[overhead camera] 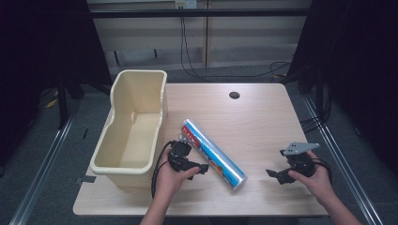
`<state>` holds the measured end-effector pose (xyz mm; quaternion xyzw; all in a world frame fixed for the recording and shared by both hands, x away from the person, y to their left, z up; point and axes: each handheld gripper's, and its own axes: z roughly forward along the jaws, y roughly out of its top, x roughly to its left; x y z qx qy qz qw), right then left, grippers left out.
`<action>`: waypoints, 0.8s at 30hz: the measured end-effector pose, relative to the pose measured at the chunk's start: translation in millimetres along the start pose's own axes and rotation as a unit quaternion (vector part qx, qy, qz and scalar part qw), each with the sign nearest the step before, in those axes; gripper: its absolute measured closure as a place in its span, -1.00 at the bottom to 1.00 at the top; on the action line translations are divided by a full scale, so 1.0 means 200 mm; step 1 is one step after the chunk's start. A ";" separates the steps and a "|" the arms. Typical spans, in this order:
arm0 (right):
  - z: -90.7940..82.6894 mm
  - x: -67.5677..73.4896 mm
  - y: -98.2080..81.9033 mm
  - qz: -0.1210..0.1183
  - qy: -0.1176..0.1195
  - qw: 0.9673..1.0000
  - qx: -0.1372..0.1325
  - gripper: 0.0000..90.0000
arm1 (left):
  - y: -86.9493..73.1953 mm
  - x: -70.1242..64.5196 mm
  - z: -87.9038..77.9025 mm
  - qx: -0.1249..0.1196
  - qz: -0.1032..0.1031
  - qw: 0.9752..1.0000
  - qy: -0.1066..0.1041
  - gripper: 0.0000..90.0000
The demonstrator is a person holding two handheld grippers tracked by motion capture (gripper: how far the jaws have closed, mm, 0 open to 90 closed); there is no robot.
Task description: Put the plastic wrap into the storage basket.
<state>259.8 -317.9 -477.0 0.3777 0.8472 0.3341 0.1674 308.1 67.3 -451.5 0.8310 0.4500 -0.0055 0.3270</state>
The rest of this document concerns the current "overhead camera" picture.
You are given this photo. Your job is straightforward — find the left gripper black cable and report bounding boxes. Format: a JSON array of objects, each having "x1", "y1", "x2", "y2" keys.
[{"x1": 150, "y1": 140, "x2": 176, "y2": 200}]

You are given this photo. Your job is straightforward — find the dark floor tape piece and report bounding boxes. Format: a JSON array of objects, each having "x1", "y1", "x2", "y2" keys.
[{"x1": 74, "y1": 174, "x2": 98, "y2": 185}]

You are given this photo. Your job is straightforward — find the cream plastic bin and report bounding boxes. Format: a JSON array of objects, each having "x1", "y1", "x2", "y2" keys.
[{"x1": 89, "y1": 69, "x2": 169, "y2": 188}]

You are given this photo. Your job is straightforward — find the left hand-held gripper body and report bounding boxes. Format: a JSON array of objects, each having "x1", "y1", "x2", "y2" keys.
[{"x1": 167, "y1": 136, "x2": 201, "y2": 173}]

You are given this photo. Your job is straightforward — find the person's right hand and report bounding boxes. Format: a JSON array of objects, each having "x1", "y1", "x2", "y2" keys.
[{"x1": 287, "y1": 150, "x2": 336, "y2": 208}]

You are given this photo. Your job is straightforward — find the metal floor rail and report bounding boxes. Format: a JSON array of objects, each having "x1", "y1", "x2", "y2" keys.
[
  {"x1": 8, "y1": 115, "x2": 77, "y2": 225},
  {"x1": 300, "y1": 94, "x2": 385, "y2": 225}
]

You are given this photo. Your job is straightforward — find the black floor cables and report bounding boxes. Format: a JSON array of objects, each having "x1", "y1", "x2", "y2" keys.
[{"x1": 299, "y1": 88, "x2": 332, "y2": 134}]

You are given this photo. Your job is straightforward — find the black metal stand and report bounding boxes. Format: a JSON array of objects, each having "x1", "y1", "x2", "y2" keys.
[{"x1": 56, "y1": 74, "x2": 70, "y2": 130}]

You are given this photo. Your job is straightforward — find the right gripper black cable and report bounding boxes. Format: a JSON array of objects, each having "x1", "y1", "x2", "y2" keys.
[{"x1": 312, "y1": 157, "x2": 333, "y2": 185}]

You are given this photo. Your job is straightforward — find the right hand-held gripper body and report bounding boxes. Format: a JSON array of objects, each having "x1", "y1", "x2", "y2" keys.
[{"x1": 279, "y1": 142, "x2": 321, "y2": 178}]

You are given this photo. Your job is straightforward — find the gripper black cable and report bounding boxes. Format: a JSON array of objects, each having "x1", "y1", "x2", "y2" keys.
[
  {"x1": 312, "y1": 157, "x2": 333, "y2": 185},
  {"x1": 150, "y1": 140, "x2": 176, "y2": 200}
]

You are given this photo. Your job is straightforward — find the person's left hand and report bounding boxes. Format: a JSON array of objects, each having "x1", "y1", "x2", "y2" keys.
[{"x1": 154, "y1": 147, "x2": 202, "y2": 204}]

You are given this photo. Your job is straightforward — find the black wall cables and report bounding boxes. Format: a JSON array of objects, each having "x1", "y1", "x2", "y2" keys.
[{"x1": 179, "y1": 16, "x2": 293, "y2": 80}]

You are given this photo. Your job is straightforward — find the blue plastic wrap roll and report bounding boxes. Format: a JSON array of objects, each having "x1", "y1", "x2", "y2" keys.
[{"x1": 180, "y1": 118, "x2": 248, "y2": 191}]

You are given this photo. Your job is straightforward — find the black horizontal bar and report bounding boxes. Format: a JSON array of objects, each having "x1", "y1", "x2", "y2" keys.
[{"x1": 89, "y1": 7, "x2": 312, "y2": 19}]

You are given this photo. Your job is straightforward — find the white wall socket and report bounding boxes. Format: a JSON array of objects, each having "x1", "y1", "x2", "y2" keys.
[{"x1": 175, "y1": 0, "x2": 198, "y2": 9}]

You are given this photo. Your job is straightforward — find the black curtain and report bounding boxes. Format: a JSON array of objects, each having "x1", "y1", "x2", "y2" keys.
[
  {"x1": 0, "y1": 0, "x2": 113, "y2": 168},
  {"x1": 285, "y1": 0, "x2": 398, "y2": 176}
]

